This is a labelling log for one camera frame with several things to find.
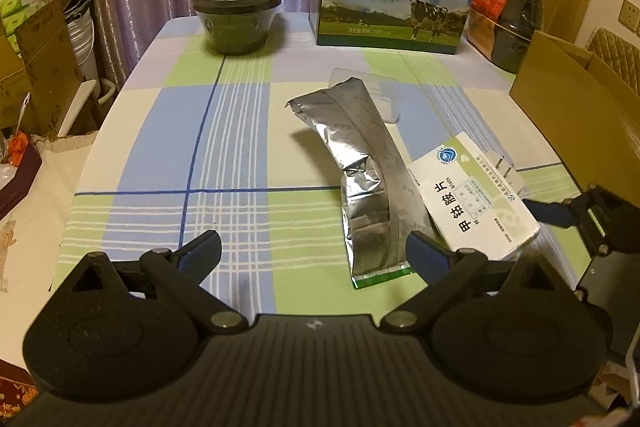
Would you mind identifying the quilted beige chair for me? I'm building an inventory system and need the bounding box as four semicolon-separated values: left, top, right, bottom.
585;27;640;80

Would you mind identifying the white charger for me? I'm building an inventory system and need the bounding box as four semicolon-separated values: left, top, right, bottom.
487;152;528;198

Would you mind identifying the wall socket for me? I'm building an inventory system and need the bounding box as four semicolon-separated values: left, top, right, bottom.
619;0;640;32

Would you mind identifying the white green medicine box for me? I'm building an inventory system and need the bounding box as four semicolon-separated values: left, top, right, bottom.
409;132;541;263

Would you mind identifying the dark red box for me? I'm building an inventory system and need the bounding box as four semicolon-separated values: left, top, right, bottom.
0;132;43;218

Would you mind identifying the checked tablecloth desktop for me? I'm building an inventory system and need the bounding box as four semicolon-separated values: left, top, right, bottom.
47;17;601;323

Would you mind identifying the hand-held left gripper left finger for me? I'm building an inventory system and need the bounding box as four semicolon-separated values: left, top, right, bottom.
70;231;248;340

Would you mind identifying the orange box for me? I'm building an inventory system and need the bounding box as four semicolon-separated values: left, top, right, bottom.
465;7;501;58

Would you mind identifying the orange and black package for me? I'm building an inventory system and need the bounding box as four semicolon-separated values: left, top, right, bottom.
492;0;548;72

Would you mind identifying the red patterned box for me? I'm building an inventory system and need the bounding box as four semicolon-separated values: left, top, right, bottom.
0;359;41;423

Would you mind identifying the cardboard box with white handle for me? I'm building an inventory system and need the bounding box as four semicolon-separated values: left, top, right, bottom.
0;34;32;130

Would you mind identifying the beige lace cloth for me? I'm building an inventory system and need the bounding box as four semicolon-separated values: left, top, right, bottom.
0;132;101;303

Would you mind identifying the green tissue pack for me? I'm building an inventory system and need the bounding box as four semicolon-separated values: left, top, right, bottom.
0;0;51;38

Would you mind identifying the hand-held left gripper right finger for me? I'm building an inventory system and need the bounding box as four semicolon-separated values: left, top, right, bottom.
380;231;568;338

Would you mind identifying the large cardboard box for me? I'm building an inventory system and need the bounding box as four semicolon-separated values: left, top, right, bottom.
509;29;640;192

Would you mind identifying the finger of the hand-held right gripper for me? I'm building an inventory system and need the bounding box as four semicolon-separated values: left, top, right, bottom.
522;186;640;256

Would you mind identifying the clear plastic tray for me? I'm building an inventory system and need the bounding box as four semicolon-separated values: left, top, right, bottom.
330;67;403;125

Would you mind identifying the brown cardboard box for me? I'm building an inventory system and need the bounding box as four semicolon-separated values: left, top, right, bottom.
15;0;87;138

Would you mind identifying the silver foil bag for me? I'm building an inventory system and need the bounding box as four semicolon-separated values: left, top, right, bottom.
285;77;433;290

